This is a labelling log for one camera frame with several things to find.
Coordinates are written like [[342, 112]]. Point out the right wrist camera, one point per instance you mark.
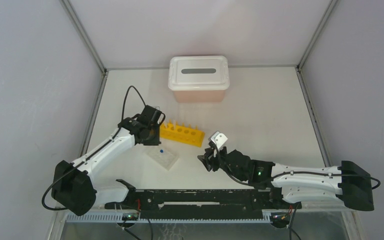
[[217, 140]]

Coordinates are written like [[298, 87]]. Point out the yellow test tube rack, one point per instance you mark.
[[182, 134]]

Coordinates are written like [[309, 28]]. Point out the pink plastic bin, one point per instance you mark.
[[199, 96]]

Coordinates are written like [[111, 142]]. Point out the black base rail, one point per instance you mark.
[[203, 204]]

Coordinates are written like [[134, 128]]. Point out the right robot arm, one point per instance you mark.
[[347, 183]]

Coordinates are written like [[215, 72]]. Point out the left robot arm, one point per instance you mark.
[[74, 183]]

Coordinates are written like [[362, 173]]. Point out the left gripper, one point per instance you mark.
[[155, 141]]

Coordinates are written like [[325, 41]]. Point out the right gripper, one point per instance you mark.
[[208, 158]]

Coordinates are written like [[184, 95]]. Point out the clear well plate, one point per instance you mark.
[[166, 159]]

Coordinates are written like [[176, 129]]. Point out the white plastic bin lid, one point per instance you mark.
[[198, 73]]

